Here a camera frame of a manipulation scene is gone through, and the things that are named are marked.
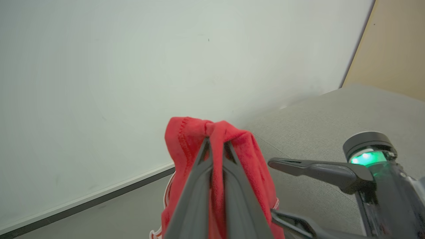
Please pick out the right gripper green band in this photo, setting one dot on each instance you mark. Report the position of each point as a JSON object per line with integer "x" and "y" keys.
{"x": 388, "y": 196}

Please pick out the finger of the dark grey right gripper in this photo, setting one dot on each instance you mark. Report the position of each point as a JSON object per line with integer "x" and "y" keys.
{"x": 295, "y": 225}

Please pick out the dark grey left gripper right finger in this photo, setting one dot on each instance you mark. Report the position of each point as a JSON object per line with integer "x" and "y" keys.
{"x": 242, "y": 209}

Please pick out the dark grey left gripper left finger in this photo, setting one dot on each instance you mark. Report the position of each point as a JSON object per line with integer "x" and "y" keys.
{"x": 191, "y": 205}

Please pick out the red garment with white trim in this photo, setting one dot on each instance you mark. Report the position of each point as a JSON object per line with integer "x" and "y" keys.
{"x": 186, "y": 139}

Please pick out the light grey fabric sofa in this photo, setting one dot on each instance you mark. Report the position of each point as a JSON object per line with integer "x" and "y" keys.
{"x": 318, "y": 122}

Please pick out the white and dark baseboard strip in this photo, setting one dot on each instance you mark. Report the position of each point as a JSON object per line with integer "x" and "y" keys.
{"x": 86, "y": 197}

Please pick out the beige wooden panel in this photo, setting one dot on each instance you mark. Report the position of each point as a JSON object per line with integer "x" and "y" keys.
{"x": 395, "y": 46}

